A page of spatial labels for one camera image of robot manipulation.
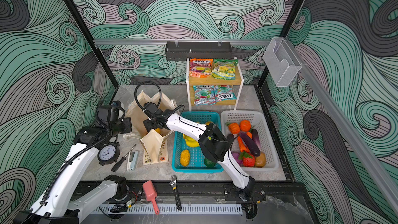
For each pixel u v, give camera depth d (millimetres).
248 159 760
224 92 923
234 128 899
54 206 368
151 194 709
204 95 901
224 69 779
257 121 919
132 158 815
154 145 776
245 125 904
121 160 832
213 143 536
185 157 798
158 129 659
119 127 634
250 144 848
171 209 696
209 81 780
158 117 686
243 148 810
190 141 857
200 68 796
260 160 780
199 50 967
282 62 782
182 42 941
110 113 543
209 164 779
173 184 757
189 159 827
